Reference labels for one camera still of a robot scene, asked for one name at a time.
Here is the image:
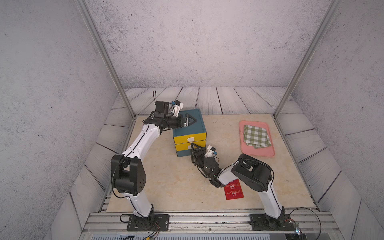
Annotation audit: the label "yellow top drawer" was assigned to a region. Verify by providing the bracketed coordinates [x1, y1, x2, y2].
[173, 133, 207, 145]

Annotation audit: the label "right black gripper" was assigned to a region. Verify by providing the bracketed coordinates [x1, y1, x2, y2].
[189, 143, 212, 179]

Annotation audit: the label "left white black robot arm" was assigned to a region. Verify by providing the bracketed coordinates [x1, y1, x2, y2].
[111, 100, 196, 219]

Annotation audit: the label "aluminium front rail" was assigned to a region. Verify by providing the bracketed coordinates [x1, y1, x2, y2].
[80, 208, 344, 240]

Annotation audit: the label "pink plastic tray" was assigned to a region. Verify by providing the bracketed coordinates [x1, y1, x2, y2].
[239, 121, 275, 157]

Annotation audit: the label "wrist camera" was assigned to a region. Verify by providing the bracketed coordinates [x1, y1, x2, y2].
[171, 100, 184, 117]
[205, 145, 217, 158]

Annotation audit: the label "yellow drawer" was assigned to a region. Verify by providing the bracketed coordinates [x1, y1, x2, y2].
[173, 133, 207, 145]
[175, 140, 207, 152]

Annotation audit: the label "green checkered cloth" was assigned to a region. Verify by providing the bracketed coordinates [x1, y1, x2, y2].
[243, 125, 272, 149]

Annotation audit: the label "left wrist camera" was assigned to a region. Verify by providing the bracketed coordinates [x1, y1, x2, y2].
[171, 100, 184, 117]

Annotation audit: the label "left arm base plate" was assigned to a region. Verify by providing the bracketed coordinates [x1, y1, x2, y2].
[127, 214, 170, 232]

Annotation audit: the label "red postcards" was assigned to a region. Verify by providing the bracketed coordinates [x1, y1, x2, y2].
[224, 179, 244, 200]

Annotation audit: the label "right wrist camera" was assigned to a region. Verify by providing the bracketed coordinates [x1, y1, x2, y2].
[205, 145, 217, 158]

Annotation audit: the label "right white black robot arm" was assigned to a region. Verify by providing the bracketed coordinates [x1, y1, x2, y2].
[190, 143, 286, 222]

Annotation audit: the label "teal drawer cabinet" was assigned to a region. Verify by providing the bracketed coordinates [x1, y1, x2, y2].
[173, 109, 207, 157]

